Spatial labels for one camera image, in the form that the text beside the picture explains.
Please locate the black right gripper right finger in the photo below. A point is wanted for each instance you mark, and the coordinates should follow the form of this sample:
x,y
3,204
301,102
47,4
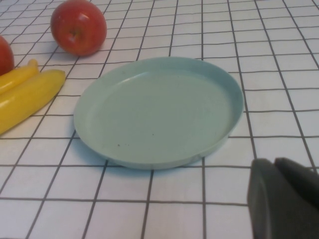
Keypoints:
x,y
301,181

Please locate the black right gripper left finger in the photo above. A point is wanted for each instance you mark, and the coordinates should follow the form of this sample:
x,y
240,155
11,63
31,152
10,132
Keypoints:
x,y
269,209

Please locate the red apple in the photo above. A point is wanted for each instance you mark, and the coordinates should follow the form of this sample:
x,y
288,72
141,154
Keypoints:
x,y
77,25
5,57

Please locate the pale green round plate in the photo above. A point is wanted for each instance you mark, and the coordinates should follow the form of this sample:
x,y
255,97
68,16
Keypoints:
x,y
159,112

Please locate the white black-grid tablecloth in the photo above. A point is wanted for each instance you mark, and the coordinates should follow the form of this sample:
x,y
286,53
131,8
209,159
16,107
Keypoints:
x,y
174,204

